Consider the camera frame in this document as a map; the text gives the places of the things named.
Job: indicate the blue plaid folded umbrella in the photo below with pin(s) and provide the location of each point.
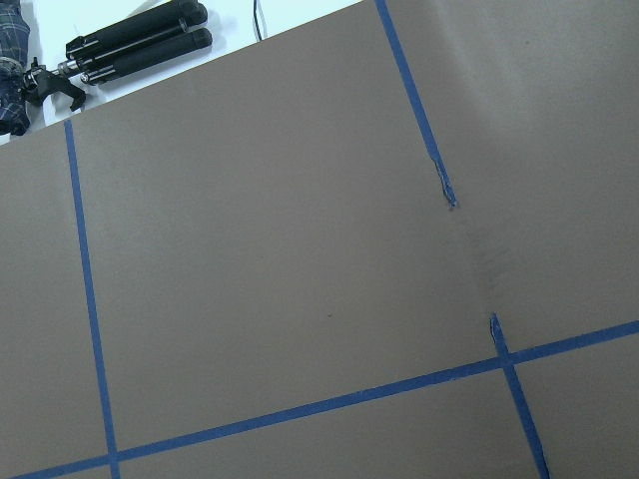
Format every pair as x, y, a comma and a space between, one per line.
15, 34

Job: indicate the black folded tripod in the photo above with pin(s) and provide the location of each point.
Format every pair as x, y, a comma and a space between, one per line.
144, 40

